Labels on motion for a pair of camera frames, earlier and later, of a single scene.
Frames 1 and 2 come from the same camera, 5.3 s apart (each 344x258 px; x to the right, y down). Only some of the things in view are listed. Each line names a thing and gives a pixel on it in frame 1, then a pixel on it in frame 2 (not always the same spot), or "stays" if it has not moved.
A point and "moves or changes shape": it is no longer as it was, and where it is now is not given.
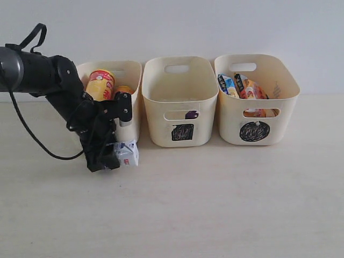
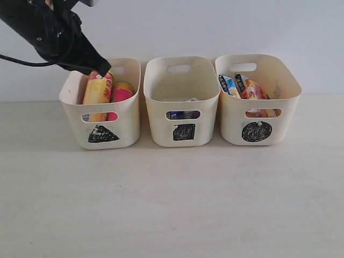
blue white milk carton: [128, 152] to [173, 115]
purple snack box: [191, 114] moves or changes shape
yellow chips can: [101, 85] stays
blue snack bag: [224, 83] to [231, 85]
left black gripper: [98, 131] to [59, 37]
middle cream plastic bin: [180, 93] stays
